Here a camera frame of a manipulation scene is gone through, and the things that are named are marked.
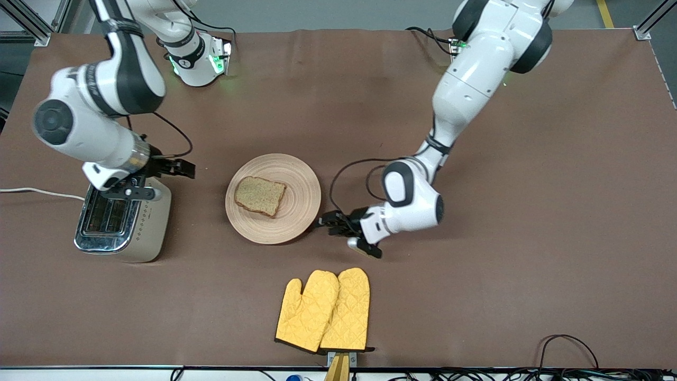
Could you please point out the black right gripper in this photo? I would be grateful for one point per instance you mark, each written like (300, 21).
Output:
(157, 164)

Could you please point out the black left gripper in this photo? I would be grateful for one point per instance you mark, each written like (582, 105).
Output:
(351, 220)

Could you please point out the round wooden plate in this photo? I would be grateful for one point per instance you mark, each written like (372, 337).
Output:
(296, 211)

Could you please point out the brown bread slice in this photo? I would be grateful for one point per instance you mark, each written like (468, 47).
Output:
(259, 196)

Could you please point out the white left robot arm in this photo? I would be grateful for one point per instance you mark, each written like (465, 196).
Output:
(476, 69)

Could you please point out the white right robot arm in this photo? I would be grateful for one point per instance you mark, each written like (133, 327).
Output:
(106, 84)

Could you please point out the beige chrome two-slot toaster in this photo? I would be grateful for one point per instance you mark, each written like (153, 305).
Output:
(148, 233)

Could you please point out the yellow quilted oven mitt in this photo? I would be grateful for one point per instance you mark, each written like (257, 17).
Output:
(351, 312)

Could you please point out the yellow quilted mitt with thumb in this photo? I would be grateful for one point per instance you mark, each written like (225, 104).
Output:
(307, 317)

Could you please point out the brown table cover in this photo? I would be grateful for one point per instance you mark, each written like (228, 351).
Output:
(476, 291)

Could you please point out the wooden clamp with metal bracket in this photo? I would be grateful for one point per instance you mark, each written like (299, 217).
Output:
(338, 370)

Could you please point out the aluminium frame post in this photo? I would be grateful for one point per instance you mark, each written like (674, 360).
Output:
(641, 34)
(45, 38)

